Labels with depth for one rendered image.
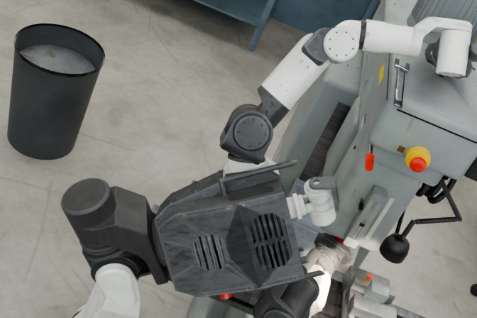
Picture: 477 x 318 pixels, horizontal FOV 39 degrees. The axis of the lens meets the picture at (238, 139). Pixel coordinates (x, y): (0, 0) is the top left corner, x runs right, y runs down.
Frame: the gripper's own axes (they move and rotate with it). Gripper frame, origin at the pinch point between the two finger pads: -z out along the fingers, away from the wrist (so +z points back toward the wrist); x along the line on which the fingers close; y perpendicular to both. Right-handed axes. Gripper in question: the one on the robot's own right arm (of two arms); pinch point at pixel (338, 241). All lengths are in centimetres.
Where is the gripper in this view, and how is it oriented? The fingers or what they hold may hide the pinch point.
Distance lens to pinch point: 219.3
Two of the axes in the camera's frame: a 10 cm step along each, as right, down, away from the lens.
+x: -8.1, -5.4, 2.5
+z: -4.9, 3.6, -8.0
